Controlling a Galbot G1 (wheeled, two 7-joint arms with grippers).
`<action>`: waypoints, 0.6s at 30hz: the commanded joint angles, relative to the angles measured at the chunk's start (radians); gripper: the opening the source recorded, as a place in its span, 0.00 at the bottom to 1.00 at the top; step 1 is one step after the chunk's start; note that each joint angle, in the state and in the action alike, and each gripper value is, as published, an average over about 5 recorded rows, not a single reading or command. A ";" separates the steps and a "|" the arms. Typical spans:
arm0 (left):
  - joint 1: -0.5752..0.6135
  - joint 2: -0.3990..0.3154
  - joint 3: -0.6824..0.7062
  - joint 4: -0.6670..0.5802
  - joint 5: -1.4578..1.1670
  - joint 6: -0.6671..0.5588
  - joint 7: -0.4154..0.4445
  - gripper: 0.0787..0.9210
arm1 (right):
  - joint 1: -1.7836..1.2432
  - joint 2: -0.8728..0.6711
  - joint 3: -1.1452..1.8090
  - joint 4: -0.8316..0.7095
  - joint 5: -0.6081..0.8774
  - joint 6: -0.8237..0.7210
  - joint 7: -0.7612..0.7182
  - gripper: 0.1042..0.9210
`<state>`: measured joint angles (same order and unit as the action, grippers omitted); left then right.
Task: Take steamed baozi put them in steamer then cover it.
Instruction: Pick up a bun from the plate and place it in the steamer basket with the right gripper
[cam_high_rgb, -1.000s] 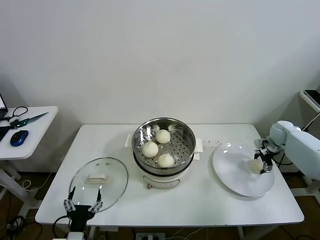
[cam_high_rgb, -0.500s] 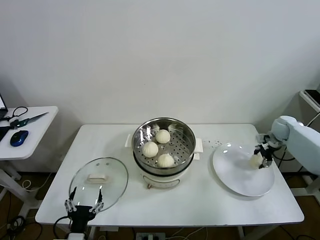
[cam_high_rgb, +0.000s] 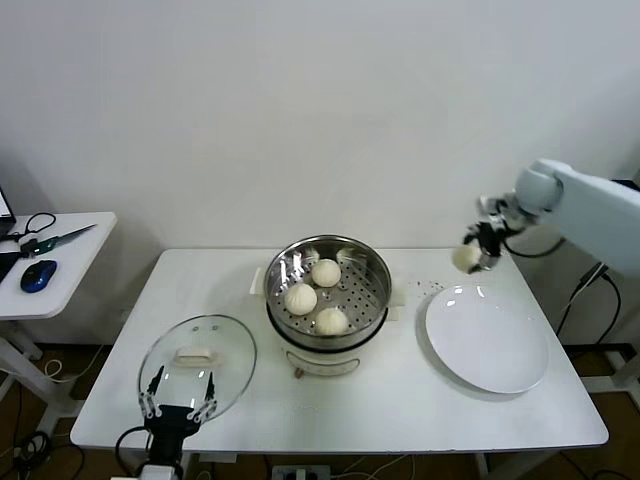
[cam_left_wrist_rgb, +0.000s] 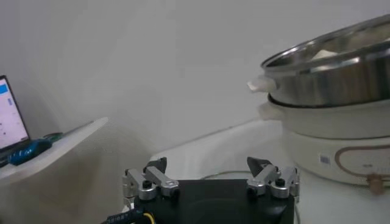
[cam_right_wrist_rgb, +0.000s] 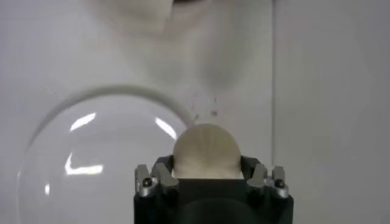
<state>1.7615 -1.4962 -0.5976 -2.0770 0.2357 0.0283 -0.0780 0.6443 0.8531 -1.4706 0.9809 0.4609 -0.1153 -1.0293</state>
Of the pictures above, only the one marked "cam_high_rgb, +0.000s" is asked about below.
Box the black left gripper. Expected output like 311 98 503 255
139 365 219 454

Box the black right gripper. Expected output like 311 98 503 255
463 222 504 275

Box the white steamed baozi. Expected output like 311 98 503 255
284 283 319 316
452 243 482 274
311 258 342 289
313 307 350 337

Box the round glass pot lid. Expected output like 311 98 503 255
138 313 258 426

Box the stainless steel steamer basket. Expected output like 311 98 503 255
263 234 392 351

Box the steel steamer pot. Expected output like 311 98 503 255
249 267 409 381

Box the large white plate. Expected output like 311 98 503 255
424 283 551 396

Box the white side table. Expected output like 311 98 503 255
0 212 118 431

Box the blue computer mouse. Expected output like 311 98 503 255
19 260 58 295

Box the green pointed tool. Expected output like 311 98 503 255
18 224 97 261

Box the flat black pad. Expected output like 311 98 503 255
0 251 22 284

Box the black laptop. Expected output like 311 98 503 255
0 187 17 241

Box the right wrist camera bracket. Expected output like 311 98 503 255
477 196 507 222

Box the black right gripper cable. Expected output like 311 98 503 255
502 234 566 259

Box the black adapter with cable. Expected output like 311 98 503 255
554 262 622 346

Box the white floor cable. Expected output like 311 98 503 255
43 344 109 384

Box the black floor cable bundle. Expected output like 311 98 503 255
12 432 89 480

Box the black looped cable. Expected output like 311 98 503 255
0 213 56 246

